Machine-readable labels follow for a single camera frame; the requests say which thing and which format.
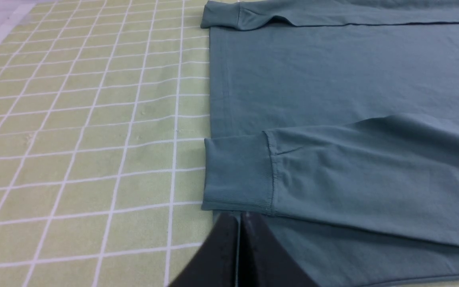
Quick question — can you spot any green long-sleeved shirt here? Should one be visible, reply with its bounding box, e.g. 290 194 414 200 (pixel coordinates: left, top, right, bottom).
200 0 459 287

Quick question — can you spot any green checkered tablecloth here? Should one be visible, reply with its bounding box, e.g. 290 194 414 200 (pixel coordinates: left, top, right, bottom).
0 0 211 287

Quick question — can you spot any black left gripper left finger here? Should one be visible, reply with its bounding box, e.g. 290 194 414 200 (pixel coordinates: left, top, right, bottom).
170 213 239 287

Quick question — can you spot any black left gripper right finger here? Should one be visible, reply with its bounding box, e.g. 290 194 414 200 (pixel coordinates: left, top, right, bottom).
239 212 317 287

